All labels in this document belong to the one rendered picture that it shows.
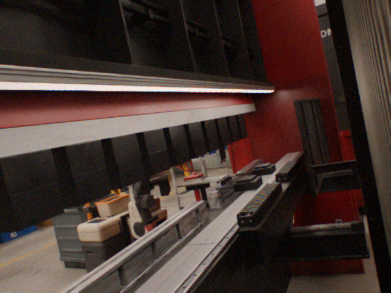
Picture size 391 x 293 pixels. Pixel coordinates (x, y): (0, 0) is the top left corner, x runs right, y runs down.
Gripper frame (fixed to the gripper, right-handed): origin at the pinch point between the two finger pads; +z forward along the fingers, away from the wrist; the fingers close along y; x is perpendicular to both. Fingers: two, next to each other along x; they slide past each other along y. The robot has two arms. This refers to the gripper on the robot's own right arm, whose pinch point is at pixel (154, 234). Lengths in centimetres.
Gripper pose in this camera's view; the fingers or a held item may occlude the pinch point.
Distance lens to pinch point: 203.3
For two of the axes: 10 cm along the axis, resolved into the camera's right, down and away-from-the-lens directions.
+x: 3.1, -1.1, 9.5
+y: 8.5, -4.1, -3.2
